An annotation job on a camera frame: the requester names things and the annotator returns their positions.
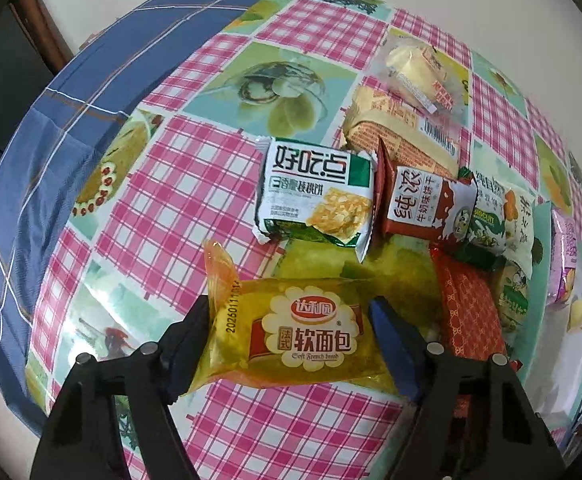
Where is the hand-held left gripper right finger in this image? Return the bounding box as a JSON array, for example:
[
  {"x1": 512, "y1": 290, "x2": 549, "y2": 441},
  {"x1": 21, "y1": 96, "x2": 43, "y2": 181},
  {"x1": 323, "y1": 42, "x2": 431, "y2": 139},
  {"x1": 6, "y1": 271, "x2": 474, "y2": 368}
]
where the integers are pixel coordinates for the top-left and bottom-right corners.
[{"x1": 368, "y1": 296, "x2": 572, "y2": 480}]

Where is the small green white biscuit packet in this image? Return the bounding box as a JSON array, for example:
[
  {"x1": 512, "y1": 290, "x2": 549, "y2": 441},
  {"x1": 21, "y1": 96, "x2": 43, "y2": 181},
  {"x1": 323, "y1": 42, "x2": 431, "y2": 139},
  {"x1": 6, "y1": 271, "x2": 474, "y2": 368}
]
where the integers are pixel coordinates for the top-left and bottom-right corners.
[{"x1": 453, "y1": 167, "x2": 509, "y2": 266}]

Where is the orange red patterned packet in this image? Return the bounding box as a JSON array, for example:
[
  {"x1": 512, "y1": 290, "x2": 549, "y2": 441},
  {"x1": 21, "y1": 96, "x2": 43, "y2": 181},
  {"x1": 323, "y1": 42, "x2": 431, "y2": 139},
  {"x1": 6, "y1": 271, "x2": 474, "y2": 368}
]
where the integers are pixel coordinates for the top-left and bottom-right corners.
[{"x1": 430, "y1": 244, "x2": 522, "y2": 371}]

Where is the tan wafer packet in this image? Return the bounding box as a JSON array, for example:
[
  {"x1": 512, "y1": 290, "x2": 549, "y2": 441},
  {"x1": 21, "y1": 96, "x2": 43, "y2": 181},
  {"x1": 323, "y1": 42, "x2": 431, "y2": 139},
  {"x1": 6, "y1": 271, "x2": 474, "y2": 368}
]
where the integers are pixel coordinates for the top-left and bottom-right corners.
[{"x1": 343, "y1": 85, "x2": 464, "y2": 178}]

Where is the white box with teal rim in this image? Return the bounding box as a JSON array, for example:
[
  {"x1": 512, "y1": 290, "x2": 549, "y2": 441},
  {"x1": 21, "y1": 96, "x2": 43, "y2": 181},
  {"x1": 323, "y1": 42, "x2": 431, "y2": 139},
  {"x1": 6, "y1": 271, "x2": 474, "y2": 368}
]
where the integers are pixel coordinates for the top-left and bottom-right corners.
[{"x1": 513, "y1": 200, "x2": 582, "y2": 461}]

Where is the clear packet with yellow cake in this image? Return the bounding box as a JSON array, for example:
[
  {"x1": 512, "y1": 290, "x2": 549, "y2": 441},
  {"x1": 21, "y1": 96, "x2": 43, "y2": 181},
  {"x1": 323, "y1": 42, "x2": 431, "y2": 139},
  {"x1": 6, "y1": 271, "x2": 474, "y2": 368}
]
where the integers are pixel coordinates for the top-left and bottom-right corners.
[{"x1": 376, "y1": 30, "x2": 472, "y2": 118}]

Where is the pink plaid fruit print tablecloth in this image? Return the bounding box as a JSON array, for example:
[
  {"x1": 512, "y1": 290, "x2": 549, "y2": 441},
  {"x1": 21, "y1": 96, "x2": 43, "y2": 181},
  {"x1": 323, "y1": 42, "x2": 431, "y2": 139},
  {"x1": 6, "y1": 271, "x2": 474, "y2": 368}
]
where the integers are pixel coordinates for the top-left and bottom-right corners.
[{"x1": 23, "y1": 0, "x2": 582, "y2": 480}]

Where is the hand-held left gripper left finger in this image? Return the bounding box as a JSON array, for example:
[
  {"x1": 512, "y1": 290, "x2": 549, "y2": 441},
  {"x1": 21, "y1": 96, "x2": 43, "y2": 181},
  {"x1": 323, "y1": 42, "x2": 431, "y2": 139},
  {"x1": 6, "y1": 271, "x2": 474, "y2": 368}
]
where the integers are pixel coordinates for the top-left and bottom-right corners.
[{"x1": 31, "y1": 295, "x2": 212, "y2": 480}]

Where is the white packet with orange print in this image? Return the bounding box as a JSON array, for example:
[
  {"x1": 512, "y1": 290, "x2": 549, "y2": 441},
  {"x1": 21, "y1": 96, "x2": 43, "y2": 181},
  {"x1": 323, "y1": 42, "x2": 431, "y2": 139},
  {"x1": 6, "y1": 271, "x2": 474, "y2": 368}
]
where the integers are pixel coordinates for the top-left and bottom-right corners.
[{"x1": 491, "y1": 180, "x2": 546, "y2": 333}]

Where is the red brown milk biscuit packet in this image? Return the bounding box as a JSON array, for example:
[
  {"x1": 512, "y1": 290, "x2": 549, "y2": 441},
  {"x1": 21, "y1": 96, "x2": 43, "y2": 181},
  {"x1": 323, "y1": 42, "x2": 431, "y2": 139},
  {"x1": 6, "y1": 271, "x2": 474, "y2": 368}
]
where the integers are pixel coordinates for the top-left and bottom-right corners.
[{"x1": 377, "y1": 137, "x2": 478, "y2": 256}]

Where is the purple snack packet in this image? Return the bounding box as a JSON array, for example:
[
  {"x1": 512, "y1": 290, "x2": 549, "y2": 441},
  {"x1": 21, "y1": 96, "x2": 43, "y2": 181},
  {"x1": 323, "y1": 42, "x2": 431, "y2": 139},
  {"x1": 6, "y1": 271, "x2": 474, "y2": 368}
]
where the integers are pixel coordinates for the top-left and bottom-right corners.
[{"x1": 550, "y1": 207, "x2": 580, "y2": 306}]

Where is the yellow soft bread packet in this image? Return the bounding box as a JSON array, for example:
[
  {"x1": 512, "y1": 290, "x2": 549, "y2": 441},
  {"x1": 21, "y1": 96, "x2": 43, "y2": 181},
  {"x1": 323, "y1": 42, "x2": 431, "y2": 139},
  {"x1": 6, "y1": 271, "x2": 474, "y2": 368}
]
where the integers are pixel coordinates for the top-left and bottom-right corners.
[{"x1": 181, "y1": 240, "x2": 402, "y2": 397}]

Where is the brown wooden door frame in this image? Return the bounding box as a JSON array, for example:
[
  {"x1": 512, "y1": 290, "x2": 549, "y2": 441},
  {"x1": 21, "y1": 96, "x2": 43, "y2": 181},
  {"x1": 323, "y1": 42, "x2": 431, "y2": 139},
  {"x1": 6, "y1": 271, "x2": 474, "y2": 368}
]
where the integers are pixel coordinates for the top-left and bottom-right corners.
[{"x1": 11, "y1": 0, "x2": 79, "y2": 68}]

